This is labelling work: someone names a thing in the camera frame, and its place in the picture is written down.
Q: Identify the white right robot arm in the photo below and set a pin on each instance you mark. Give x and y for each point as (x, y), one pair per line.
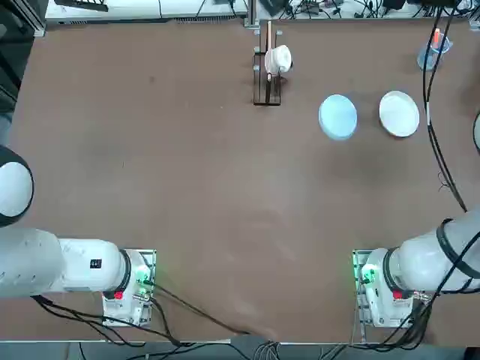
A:
(420, 262)

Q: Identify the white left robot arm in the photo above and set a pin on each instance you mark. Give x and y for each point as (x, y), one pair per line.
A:
(37, 262)

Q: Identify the orange marker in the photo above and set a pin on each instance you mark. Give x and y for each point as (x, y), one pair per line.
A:
(437, 39)

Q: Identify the white IKEA plate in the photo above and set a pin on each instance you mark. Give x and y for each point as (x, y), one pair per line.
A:
(399, 113)

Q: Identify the translucent blue pen cup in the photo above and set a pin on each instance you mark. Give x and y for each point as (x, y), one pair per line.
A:
(429, 60)

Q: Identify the white mug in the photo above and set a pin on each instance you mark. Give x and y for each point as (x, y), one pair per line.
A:
(279, 58)

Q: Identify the blue IKEA plate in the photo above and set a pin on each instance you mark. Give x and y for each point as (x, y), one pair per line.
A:
(337, 117)

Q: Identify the aluminium camera post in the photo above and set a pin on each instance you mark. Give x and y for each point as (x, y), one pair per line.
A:
(251, 11)

